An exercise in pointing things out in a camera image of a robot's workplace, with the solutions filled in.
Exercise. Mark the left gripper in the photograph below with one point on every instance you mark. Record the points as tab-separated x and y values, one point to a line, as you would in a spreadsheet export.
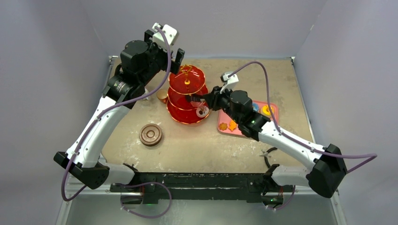
149	38

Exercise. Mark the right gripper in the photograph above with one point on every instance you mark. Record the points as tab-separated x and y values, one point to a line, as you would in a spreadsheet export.
210	100

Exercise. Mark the metal tongs black tips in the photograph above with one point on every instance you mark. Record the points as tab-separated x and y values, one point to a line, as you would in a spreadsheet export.
194	97

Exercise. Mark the pink cake slice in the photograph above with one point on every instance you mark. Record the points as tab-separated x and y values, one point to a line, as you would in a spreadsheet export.
196	104

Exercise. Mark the pink serving tray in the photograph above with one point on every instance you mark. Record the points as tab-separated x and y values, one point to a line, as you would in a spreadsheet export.
224	118

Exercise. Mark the red three-tier cake stand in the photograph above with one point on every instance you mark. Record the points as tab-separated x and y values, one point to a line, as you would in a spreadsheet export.
183	87

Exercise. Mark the blue frosted donut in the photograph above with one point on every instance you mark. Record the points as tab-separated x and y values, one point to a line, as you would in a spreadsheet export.
255	107

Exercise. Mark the yellow frosted donut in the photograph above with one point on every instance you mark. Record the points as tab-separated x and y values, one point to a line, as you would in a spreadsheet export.
267	111

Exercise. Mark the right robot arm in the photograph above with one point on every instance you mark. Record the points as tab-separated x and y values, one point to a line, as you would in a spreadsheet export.
324	167

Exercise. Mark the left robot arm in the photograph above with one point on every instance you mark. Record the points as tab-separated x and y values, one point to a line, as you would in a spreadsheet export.
141	61

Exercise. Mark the orange flower cookie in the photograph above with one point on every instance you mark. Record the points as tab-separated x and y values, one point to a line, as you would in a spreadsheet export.
223	126

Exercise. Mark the orange fish cookie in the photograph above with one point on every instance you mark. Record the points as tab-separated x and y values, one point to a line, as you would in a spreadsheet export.
232	125

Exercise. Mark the small brown cup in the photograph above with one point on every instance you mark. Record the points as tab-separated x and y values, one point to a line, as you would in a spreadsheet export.
162	95

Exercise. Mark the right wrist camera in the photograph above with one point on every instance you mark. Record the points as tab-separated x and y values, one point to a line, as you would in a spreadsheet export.
229	80

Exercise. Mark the black handled pliers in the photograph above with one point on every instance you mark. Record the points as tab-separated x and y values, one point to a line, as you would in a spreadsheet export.
266	156

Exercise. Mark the black base frame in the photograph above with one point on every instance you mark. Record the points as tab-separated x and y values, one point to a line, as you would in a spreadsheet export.
249	187

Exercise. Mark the aluminium rail frame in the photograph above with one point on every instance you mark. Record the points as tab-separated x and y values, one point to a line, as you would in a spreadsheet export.
197	149

